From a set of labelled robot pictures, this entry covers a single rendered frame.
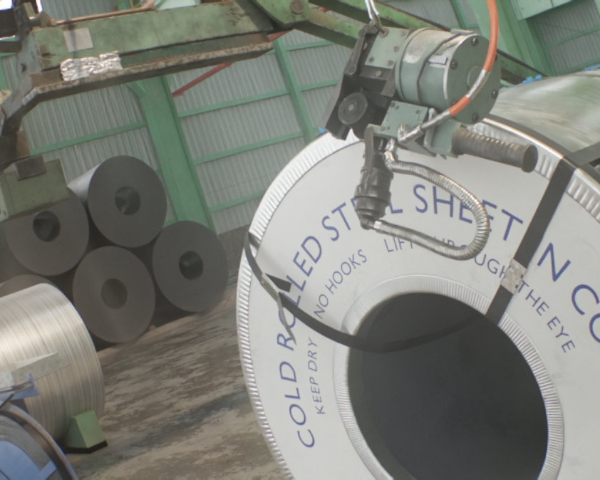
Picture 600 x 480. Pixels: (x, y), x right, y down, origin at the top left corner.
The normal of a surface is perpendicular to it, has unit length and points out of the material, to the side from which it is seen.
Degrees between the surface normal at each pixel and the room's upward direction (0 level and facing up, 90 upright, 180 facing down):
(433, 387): 81
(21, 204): 92
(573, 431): 90
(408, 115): 58
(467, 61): 115
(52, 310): 49
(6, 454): 90
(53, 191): 92
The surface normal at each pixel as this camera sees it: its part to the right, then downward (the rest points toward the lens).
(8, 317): 0.19, -0.83
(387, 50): -0.61, -0.31
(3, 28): 0.80, -0.24
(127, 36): 0.65, -0.18
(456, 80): 0.68, 0.25
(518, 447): -0.09, -0.95
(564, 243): -0.68, 0.27
